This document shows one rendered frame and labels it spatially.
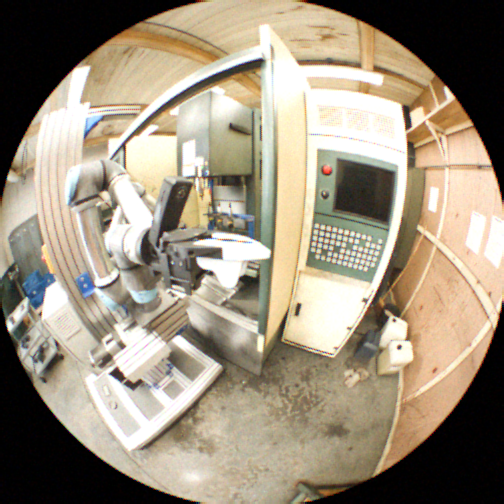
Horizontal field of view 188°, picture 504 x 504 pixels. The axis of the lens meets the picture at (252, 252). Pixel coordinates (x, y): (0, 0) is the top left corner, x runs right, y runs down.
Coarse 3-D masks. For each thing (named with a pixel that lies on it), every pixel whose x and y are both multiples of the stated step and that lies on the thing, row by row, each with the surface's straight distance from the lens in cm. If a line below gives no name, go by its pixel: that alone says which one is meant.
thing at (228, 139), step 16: (208, 96) 151; (224, 96) 162; (192, 112) 159; (208, 112) 142; (224, 112) 155; (240, 112) 176; (192, 128) 152; (208, 128) 137; (224, 128) 150; (240, 128) 164; (176, 144) 167; (208, 144) 133; (224, 144) 146; (240, 144) 166; (176, 160) 165; (224, 160) 144; (240, 160) 163; (192, 176) 145
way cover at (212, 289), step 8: (208, 280) 138; (216, 280) 138; (200, 288) 133; (208, 288) 133; (216, 288) 130; (224, 288) 131; (232, 288) 131; (240, 288) 131; (208, 296) 127; (216, 296) 127; (224, 296) 126; (224, 304) 127
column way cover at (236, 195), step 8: (216, 192) 211; (224, 192) 203; (232, 192) 195; (240, 192) 189; (216, 200) 214; (224, 200) 204; (232, 200) 196; (240, 200) 190; (216, 208) 216; (224, 208) 207; (232, 208) 200; (240, 208) 193; (216, 216) 220; (224, 224) 214; (240, 224) 199
